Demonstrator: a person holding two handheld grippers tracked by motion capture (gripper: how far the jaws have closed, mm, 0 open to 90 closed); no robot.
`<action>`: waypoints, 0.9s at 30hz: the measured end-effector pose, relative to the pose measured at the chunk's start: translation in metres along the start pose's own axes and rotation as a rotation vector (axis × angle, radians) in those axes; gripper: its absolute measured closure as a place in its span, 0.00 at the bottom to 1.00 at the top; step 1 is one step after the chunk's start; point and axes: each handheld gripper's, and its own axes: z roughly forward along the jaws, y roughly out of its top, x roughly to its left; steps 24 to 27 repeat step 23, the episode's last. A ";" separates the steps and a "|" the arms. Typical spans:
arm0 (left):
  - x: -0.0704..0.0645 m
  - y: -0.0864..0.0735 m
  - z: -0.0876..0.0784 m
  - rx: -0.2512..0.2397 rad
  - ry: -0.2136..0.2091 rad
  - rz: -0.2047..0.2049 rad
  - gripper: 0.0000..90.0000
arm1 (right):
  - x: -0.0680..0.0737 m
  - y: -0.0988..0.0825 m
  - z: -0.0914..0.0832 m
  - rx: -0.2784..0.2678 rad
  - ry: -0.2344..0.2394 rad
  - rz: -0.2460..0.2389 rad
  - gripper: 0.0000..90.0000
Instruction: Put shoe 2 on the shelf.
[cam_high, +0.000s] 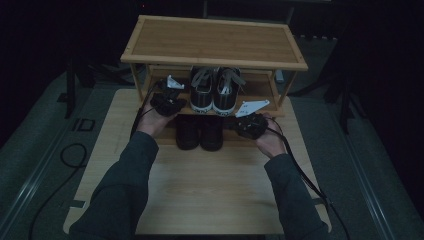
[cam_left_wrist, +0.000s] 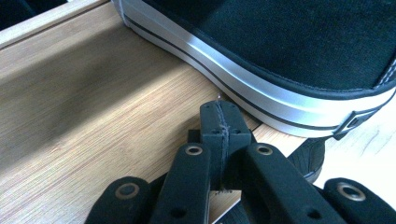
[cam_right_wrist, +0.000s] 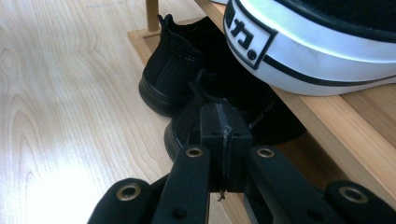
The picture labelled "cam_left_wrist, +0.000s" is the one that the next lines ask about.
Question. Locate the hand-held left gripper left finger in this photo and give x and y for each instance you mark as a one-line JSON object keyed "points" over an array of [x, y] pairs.
{"points": [[213, 124]]}

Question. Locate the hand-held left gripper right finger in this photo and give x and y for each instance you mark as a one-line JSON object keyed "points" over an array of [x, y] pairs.
{"points": [[235, 127]]}

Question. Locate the black mesh sneaker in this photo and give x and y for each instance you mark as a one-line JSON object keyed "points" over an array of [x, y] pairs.
{"points": [[306, 155]]}

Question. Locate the black white canvas sneaker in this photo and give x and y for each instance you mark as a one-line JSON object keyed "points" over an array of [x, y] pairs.
{"points": [[280, 37]]}

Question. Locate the wooden shoe rack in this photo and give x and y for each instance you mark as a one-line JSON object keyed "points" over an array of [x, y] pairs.
{"points": [[93, 109]]}

